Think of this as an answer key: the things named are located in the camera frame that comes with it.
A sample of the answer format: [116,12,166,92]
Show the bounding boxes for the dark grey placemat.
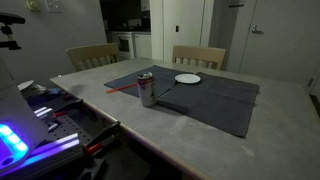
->
[156,71,261,138]
[103,64,194,99]

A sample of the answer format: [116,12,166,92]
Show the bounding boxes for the black clamp orange handle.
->
[82,120,122,156]

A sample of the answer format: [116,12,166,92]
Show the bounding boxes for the silver metal bar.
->
[33,105,54,119]

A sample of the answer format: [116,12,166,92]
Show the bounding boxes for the white kitchen cabinet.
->
[133,32,153,60]

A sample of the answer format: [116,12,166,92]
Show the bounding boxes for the grey door sign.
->
[228,0,246,8]

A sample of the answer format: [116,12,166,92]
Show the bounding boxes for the red drinking straw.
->
[106,82,139,95]

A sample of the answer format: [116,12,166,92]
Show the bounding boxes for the black clamp red handle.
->
[53,98,84,118]

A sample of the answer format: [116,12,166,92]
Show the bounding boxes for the silver and red soda can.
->
[136,71,157,108]

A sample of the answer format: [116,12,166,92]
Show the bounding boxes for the light wooden chair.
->
[171,45,227,71]
[65,42,122,73]

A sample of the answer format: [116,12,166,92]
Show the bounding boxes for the small white plate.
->
[174,73,202,85]

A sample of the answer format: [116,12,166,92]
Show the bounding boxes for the white robot base, blue light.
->
[0,56,50,176]

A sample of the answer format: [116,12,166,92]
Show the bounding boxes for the perforated dark breadboard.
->
[43,114,95,146]

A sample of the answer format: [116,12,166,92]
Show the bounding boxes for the silver door handle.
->
[251,24,265,35]

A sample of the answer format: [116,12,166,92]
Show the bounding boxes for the aluminium extrusion rail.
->
[19,132,83,168]

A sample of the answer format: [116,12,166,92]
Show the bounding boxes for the grey door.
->
[238,0,320,88]

